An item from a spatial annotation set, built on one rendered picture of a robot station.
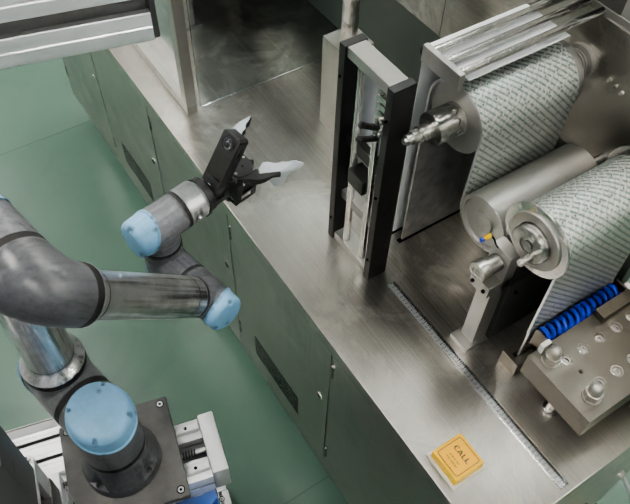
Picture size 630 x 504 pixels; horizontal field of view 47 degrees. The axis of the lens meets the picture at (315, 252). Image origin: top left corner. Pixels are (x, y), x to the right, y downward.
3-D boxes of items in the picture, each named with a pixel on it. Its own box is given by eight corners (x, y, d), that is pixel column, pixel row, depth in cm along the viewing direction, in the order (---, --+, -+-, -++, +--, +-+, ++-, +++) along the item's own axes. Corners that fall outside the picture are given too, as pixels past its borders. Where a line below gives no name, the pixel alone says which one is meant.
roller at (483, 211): (455, 222, 145) (466, 181, 136) (547, 173, 154) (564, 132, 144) (495, 263, 139) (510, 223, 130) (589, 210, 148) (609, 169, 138)
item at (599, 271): (526, 332, 141) (553, 277, 126) (610, 279, 149) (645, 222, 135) (528, 334, 141) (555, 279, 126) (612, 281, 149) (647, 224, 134)
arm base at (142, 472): (90, 509, 139) (78, 491, 131) (78, 438, 147) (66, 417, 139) (168, 483, 142) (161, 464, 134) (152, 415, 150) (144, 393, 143)
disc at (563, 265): (496, 238, 135) (516, 185, 123) (499, 237, 135) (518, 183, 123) (553, 294, 128) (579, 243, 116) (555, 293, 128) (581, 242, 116)
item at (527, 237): (533, 224, 121) (548, 265, 122) (541, 220, 122) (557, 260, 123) (505, 226, 128) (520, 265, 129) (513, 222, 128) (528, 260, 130)
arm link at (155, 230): (122, 245, 133) (113, 215, 126) (170, 213, 138) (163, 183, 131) (149, 270, 130) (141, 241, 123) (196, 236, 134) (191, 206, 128)
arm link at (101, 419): (105, 485, 132) (88, 457, 121) (63, 435, 137) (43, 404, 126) (158, 440, 137) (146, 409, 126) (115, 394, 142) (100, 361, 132)
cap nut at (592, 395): (576, 393, 132) (584, 382, 129) (590, 383, 134) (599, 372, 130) (591, 409, 131) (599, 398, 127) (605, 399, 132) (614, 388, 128)
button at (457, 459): (430, 455, 138) (432, 450, 136) (458, 437, 141) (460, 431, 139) (453, 486, 135) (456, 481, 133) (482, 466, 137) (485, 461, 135)
